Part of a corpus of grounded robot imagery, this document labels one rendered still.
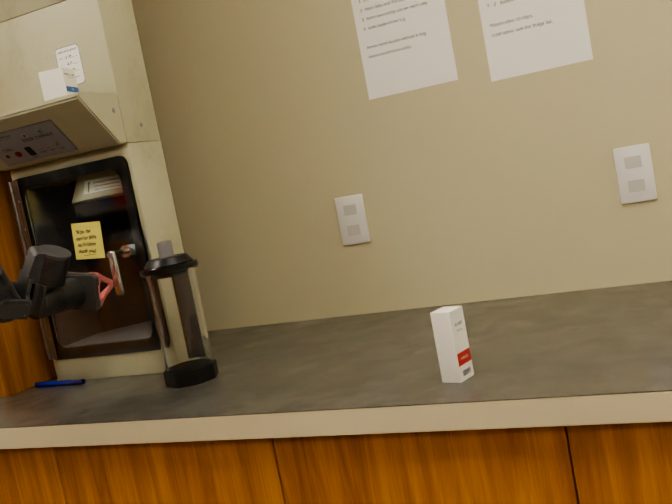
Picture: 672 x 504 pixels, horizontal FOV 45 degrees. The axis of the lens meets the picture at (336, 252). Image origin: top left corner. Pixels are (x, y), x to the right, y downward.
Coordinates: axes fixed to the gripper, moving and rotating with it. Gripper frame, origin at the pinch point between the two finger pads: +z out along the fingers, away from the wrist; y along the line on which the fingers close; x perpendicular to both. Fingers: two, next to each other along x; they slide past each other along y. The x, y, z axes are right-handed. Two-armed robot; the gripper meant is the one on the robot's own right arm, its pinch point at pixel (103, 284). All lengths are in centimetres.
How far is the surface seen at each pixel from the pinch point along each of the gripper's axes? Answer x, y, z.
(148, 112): -33.5, -3.4, 14.8
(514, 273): 4, -73, 47
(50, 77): -40.4, 6.8, -2.0
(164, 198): -15.7, -6.0, 14.4
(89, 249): -6.0, 7.3, 5.9
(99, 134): -29.2, -0.9, 1.3
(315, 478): 25, -53, -22
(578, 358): 7, -91, -9
